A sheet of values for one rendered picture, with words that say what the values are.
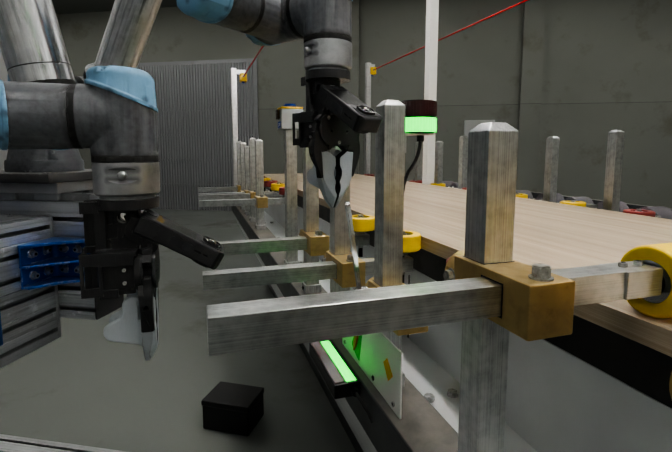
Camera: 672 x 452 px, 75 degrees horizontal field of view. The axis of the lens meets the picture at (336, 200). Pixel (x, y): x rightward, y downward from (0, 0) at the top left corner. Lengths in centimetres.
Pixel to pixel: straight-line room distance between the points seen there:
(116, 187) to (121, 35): 61
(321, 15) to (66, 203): 67
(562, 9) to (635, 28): 107
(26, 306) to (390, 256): 73
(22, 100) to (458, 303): 49
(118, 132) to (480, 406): 50
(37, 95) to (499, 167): 49
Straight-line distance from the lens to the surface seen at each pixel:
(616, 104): 800
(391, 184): 68
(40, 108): 58
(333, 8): 70
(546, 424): 81
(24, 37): 72
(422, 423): 70
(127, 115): 56
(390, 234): 69
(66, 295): 112
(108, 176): 57
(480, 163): 46
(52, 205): 110
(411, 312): 39
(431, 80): 255
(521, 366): 81
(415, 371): 100
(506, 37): 772
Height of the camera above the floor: 108
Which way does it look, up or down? 6 degrees down
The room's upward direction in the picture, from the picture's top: straight up
